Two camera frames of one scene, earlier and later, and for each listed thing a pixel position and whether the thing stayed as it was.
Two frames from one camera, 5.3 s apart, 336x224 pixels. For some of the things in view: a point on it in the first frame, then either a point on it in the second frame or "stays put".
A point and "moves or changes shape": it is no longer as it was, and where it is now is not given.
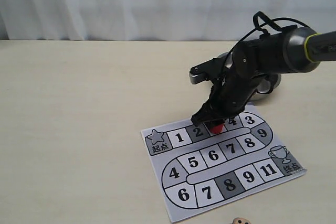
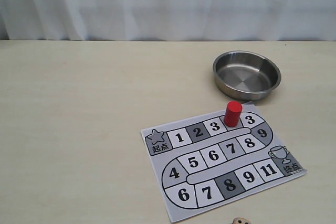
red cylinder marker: (217, 129) moves or changes shape
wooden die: (239, 220) stays put
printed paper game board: (198, 169) stays put
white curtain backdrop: (160, 6) stays put
